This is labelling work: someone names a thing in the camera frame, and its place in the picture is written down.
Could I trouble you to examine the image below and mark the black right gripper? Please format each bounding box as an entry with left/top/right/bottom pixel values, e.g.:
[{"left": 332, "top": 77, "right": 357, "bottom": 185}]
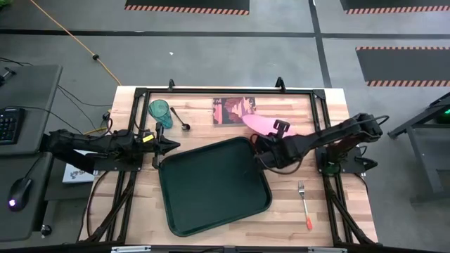
[{"left": 251, "top": 119, "right": 300, "bottom": 170}]

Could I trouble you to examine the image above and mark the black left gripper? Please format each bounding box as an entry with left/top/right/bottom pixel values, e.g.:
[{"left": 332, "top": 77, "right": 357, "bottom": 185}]
[{"left": 137, "top": 122, "right": 181, "bottom": 170}]

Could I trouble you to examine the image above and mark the pink plastic plate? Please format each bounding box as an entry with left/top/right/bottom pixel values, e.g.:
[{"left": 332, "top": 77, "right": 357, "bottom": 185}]
[{"left": 241, "top": 114, "right": 297, "bottom": 138}]

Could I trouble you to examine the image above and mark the black spoon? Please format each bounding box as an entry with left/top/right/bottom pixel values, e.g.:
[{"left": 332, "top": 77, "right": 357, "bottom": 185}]
[{"left": 169, "top": 107, "right": 191, "bottom": 132}]

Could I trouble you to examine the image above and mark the teal translucent plastic cup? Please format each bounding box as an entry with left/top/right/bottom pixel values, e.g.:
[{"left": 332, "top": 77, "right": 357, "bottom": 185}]
[{"left": 148, "top": 99, "right": 174, "bottom": 129}]

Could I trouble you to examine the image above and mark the dark green plastic tray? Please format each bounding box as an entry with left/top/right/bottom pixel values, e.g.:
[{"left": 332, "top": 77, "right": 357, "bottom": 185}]
[{"left": 157, "top": 136, "right": 274, "bottom": 238}]

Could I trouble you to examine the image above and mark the red and pink picture mat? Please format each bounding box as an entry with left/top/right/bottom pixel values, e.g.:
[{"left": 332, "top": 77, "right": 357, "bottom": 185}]
[{"left": 212, "top": 97, "right": 257, "bottom": 125}]

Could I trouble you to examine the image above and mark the white booklet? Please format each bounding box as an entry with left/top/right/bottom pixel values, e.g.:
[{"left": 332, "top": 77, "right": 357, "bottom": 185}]
[{"left": 62, "top": 149, "right": 98, "bottom": 184}]

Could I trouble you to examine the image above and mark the silver metal hinge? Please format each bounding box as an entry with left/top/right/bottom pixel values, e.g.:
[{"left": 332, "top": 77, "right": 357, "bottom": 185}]
[
  {"left": 307, "top": 247, "right": 348, "bottom": 253},
  {"left": 110, "top": 245, "right": 152, "bottom": 253}
]

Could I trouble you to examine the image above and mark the black floor tape strip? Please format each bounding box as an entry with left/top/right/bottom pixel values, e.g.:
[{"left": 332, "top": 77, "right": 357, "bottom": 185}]
[
  {"left": 0, "top": 28, "right": 450, "bottom": 39},
  {"left": 308, "top": 0, "right": 333, "bottom": 89}
]

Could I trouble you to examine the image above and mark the black hazard-striped floor mat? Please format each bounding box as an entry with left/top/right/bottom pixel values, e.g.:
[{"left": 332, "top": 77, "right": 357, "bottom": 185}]
[
  {"left": 340, "top": 0, "right": 450, "bottom": 15},
  {"left": 355, "top": 46, "right": 450, "bottom": 88},
  {"left": 124, "top": 0, "right": 250, "bottom": 15}
]

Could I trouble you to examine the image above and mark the dark grey desk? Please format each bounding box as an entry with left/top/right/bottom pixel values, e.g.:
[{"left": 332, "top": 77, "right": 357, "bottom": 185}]
[{"left": 0, "top": 64, "right": 63, "bottom": 243}]

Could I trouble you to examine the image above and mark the black computer mouse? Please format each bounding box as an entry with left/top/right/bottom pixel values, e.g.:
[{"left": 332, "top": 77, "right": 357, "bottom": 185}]
[{"left": 7, "top": 177, "right": 33, "bottom": 212}]

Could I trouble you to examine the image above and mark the dark grey metal side table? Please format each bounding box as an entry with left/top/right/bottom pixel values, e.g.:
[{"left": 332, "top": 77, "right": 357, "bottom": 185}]
[{"left": 387, "top": 91, "right": 450, "bottom": 203}]

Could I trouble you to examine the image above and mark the black keyboard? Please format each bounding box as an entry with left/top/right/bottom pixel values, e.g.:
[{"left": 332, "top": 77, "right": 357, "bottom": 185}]
[{"left": 0, "top": 107, "right": 26, "bottom": 145}]

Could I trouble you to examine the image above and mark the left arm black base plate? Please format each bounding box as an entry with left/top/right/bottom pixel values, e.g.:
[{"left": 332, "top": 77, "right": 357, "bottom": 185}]
[{"left": 91, "top": 153, "right": 143, "bottom": 173}]

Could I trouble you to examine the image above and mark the black aluminium table frame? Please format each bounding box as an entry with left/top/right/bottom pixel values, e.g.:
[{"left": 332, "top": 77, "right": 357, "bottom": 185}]
[{"left": 80, "top": 77, "right": 379, "bottom": 247}]

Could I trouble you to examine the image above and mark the metal fork with orange handle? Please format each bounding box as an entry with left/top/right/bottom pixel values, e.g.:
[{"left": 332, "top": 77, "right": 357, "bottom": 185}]
[{"left": 297, "top": 180, "right": 314, "bottom": 232}]

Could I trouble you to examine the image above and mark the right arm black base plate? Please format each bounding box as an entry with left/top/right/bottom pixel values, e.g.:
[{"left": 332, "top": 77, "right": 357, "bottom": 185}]
[{"left": 315, "top": 146, "right": 379, "bottom": 176}]

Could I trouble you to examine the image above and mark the black desk cable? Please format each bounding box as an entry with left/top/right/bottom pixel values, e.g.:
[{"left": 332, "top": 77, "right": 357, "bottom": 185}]
[{"left": 0, "top": 56, "right": 113, "bottom": 133}]

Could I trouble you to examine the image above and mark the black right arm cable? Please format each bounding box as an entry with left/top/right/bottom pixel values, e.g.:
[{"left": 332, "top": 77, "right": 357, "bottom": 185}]
[{"left": 364, "top": 114, "right": 390, "bottom": 136}]

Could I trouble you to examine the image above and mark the orange floor cable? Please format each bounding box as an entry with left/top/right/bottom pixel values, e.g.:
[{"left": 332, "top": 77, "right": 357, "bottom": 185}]
[{"left": 30, "top": 0, "right": 122, "bottom": 86}]

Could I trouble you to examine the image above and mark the black handle on desk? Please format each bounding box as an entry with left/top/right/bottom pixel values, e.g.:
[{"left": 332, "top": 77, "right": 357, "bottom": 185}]
[{"left": 0, "top": 66, "right": 17, "bottom": 87}]

